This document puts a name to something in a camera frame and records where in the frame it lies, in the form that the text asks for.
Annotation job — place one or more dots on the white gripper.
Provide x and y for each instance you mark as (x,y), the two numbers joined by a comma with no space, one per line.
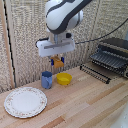
(55,45)

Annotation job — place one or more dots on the orange bread piece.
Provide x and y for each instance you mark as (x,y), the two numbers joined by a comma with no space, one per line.
(58,62)

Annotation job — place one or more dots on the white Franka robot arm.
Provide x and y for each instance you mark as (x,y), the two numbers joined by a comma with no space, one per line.
(63,15)

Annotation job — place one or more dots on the black toaster oven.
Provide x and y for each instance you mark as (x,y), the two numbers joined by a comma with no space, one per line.
(111,56)

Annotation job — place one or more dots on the yellow bowl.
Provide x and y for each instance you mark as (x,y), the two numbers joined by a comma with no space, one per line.
(64,78)

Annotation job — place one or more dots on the blue cup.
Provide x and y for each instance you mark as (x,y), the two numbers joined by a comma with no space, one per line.
(46,80)

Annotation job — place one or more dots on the woven folding screen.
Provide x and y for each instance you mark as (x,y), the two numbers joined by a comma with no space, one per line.
(26,36)

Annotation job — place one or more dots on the white floral rimmed plate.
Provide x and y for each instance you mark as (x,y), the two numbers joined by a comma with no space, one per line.
(25,102)

